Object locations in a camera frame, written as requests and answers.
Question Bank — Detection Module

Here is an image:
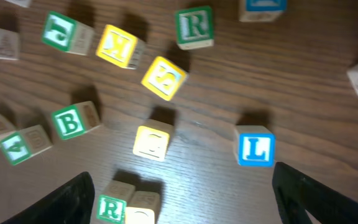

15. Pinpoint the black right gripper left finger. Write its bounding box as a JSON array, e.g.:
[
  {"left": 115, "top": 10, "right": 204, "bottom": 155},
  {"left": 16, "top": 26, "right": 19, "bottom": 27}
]
[{"left": 1, "top": 172, "right": 95, "bottom": 224}]

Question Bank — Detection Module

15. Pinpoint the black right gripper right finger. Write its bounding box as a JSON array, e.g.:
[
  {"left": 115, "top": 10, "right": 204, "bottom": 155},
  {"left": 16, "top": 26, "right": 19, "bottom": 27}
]
[{"left": 272, "top": 162, "right": 358, "bottom": 224}]

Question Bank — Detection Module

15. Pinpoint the green r block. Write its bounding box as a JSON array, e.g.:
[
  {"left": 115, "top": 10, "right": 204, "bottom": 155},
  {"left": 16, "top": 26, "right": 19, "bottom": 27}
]
[
  {"left": 96, "top": 180, "right": 135, "bottom": 224},
  {"left": 175, "top": 6, "right": 214, "bottom": 50}
]

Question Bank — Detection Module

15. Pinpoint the yellow O block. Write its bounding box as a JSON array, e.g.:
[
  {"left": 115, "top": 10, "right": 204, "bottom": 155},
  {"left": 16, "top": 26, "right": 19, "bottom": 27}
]
[{"left": 125, "top": 191, "right": 161, "bottom": 224}]

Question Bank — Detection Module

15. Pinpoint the green B block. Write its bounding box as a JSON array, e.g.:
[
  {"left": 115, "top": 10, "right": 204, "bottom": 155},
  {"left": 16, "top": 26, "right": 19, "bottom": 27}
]
[{"left": 51, "top": 101, "right": 101, "bottom": 140}]

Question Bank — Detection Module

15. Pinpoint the blue L block lower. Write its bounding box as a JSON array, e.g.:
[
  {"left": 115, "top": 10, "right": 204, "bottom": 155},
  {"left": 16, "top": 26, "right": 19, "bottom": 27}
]
[{"left": 234, "top": 125, "right": 276, "bottom": 167}]

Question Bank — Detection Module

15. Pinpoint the green 4 block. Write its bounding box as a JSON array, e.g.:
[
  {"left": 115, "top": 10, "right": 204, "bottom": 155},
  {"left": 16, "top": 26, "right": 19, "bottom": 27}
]
[{"left": 0, "top": 124, "right": 53, "bottom": 166}]

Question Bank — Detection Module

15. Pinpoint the yellow C block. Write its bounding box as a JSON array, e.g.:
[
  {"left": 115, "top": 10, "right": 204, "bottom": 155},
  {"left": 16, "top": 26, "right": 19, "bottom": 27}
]
[{"left": 132, "top": 119, "right": 174, "bottom": 162}]

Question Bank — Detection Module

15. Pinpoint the yellow S block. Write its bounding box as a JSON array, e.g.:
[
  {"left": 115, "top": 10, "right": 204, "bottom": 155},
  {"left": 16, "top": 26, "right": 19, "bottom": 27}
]
[{"left": 141, "top": 56, "right": 188, "bottom": 101}]

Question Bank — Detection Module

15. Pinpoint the yellow K block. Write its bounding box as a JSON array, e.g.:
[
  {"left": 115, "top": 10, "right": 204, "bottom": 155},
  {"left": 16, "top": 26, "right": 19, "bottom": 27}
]
[{"left": 96, "top": 24, "right": 145, "bottom": 70}]

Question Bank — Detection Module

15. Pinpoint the green J block left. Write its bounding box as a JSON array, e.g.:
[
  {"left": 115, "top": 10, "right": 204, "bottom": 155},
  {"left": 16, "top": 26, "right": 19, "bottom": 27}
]
[{"left": 42, "top": 11, "right": 94, "bottom": 55}]

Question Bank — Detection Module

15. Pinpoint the blue D block lower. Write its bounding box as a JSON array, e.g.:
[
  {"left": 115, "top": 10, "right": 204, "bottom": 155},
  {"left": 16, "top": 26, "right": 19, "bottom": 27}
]
[{"left": 239, "top": 0, "right": 287, "bottom": 22}]

